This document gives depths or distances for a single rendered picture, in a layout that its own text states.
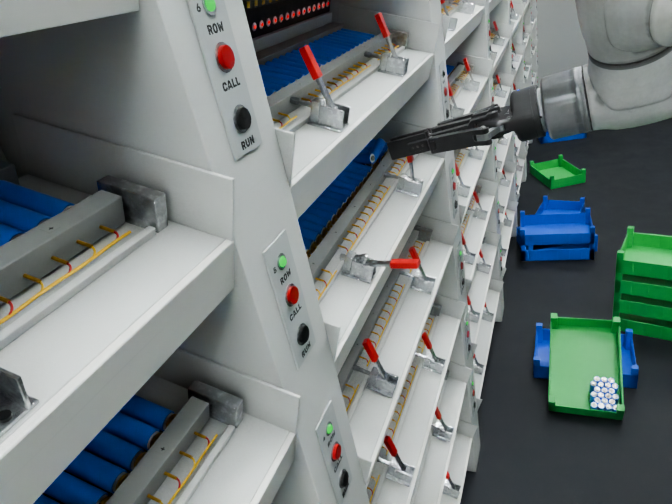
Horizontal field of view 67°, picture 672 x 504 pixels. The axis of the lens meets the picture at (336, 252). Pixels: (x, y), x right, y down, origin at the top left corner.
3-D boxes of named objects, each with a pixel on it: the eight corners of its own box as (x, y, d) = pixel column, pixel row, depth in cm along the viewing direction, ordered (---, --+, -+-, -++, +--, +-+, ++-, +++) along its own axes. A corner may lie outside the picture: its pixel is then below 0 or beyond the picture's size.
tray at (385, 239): (439, 178, 104) (450, 134, 99) (329, 390, 56) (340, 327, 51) (347, 153, 109) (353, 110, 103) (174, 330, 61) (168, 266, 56)
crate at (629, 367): (630, 347, 175) (632, 328, 171) (636, 389, 159) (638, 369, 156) (536, 339, 187) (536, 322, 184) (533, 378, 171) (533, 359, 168)
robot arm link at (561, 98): (590, 120, 76) (548, 130, 79) (580, 59, 73) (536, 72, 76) (592, 140, 69) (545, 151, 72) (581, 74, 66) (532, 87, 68)
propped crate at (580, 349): (622, 420, 150) (625, 411, 144) (548, 410, 159) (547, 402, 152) (618, 328, 166) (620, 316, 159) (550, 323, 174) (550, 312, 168)
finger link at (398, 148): (433, 148, 82) (432, 150, 81) (393, 158, 85) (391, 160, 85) (428, 131, 81) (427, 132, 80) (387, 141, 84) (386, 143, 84)
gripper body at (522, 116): (546, 144, 72) (480, 159, 76) (549, 125, 78) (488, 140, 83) (536, 92, 69) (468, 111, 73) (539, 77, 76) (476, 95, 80)
